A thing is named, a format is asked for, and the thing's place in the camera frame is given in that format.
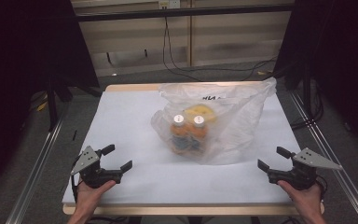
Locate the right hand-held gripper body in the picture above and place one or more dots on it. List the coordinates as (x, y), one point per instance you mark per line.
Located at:
(304, 172)

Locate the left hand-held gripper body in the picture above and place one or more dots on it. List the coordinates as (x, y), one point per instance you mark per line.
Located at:
(93, 172)

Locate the translucent white plastic bag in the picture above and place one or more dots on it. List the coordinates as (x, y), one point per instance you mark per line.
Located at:
(242, 124)

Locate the person's left hand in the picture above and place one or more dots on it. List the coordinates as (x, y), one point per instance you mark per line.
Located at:
(90, 194)

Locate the person's right hand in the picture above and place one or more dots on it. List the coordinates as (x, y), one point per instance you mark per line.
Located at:
(304, 197)

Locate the white table cover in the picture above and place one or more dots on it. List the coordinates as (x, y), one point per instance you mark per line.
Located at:
(130, 124)

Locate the orange drink bottle white cap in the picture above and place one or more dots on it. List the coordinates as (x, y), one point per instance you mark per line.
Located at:
(199, 132)
(179, 132)

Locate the black stand leg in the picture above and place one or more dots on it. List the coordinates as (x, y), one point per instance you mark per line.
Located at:
(52, 105)
(307, 93)

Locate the yellow snack packet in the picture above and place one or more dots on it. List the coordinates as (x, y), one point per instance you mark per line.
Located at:
(200, 110)

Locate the black curtain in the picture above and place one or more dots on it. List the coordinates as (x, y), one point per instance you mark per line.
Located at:
(18, 62)
(338, 62)

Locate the black horizontal bar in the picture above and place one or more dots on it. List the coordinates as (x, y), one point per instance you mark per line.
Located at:
(183, 12)

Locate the metal floor rail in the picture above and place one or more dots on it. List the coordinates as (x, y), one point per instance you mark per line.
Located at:
(37, 168)
(348, 180)

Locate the white wall socket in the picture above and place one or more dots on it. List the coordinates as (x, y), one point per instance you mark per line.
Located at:
(169, 3)

